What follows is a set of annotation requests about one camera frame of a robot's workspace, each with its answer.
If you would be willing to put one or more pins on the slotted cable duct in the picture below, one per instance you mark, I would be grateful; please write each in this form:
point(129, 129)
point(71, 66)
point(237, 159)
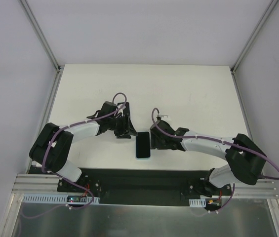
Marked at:
point(197, 203)
point(59, 199)

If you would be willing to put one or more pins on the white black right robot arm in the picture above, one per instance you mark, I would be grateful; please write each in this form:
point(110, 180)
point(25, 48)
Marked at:
point(243, 159)

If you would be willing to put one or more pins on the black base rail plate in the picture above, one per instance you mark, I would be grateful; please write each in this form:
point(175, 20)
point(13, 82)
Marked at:
point(147, 187)

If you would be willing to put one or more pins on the black phone blue edge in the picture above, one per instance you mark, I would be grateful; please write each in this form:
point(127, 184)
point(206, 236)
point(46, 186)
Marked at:
point(126, 110)

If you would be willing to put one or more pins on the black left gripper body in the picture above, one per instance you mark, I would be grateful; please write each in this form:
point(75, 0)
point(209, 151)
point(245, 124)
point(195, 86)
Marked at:
point(126, 121)

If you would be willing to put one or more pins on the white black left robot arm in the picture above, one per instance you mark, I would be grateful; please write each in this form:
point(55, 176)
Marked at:
point(52, 146)

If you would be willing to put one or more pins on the black phone teal edge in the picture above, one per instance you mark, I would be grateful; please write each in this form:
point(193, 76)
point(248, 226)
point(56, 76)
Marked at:
point(144, 135)

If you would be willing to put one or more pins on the left slotted cable duct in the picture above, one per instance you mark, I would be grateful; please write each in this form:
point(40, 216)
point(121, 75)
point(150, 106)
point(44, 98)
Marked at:
point(59, 199)

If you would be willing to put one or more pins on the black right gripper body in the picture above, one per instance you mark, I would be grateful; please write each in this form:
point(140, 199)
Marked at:
point(155, 139)

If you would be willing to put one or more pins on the right slotted cable duct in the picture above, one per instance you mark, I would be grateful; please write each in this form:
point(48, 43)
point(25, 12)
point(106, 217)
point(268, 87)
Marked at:
point(197, 203)

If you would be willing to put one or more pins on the aluminium frame rail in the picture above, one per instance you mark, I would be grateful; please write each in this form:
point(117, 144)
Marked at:
point(47, 184)

